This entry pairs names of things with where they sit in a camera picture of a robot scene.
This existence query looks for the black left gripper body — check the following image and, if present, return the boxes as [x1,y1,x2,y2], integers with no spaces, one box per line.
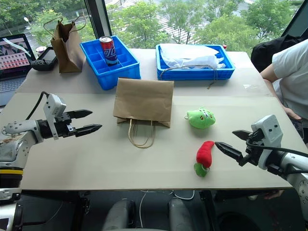
[54,112,78,139]

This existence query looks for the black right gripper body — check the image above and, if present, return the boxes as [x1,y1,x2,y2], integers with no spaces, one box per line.
[243,129,265,165]

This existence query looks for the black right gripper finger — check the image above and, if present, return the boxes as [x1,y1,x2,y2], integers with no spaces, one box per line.
[231,129,253,141]
[214,141,249,167]

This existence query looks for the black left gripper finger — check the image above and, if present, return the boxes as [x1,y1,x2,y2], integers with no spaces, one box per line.
[66,109,93,120]
[75,124,103,138]

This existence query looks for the wide brown paper bag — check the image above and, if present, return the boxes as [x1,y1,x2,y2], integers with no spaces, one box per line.
[113,77,175,148]

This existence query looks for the narrow brown paper bag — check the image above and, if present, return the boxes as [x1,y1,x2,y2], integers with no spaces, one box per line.
[43,14,87,74]

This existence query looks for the white plastic bag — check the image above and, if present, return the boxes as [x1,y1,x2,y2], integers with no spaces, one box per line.
[159,43,226,70]

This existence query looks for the person's bare hand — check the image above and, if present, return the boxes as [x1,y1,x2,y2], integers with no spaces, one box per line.
[283,106,302,121]

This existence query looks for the red chili plush toy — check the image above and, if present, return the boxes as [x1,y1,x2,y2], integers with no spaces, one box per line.
[193,141,215,178]

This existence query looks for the green plush toy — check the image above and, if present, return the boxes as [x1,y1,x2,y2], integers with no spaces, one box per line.
[184,107,217,129]

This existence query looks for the blue divided plastic crate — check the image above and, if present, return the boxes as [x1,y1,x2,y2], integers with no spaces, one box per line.
[79,35,141,91]

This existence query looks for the black handheld controller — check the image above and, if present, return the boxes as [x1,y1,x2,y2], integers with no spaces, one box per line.
[30,46,59,72]

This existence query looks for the red blue cola can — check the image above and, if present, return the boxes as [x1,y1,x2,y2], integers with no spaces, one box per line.
[99,36,119,67]

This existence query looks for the small purple white cup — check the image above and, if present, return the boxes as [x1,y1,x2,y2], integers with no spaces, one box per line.
[35,46,48,59]

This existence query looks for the blue shallow plastic crate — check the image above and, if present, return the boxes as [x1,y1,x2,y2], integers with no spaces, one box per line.
[155,43,236,81]

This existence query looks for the person in white t-shirt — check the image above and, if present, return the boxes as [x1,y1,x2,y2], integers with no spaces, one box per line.
[271,38,308,145]

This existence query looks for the grey laptop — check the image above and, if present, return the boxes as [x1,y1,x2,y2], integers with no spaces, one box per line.
[0,33,36,107]

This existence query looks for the dark rounded grey shape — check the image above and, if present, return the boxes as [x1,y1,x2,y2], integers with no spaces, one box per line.
[167,197,194,231]
[103,198,137,231]

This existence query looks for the black backpack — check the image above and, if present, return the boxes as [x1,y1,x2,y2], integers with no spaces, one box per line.
[250,34,305,73]

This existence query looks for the black window pillar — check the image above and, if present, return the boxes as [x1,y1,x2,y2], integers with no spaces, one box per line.
[84,0,113,50]

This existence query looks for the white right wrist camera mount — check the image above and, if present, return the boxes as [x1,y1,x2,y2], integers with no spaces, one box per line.
[251,115,283,169]

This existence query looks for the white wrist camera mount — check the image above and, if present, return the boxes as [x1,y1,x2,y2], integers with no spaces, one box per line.
[43,93,67,141]
[251,115,283,169]

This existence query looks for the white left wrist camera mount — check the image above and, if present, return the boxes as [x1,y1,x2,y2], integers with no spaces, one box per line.
[43,93,67,141]

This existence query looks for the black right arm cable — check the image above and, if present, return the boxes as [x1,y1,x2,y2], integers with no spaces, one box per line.
[245,141,308,160]

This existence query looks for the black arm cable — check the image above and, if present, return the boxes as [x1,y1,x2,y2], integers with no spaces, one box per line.
[25,91,51,121]
[245,141,308,160]

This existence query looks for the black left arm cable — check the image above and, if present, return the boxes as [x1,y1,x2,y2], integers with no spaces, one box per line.
[25,91,51,121]

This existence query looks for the brown twine cord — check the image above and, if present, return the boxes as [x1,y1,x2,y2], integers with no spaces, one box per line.
[159,64,221,90]

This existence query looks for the white cable under table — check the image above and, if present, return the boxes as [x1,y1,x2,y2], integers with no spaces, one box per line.
[139,189,196,229]

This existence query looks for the black slanted window frame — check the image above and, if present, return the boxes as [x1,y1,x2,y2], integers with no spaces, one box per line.
[281,0,308,39]

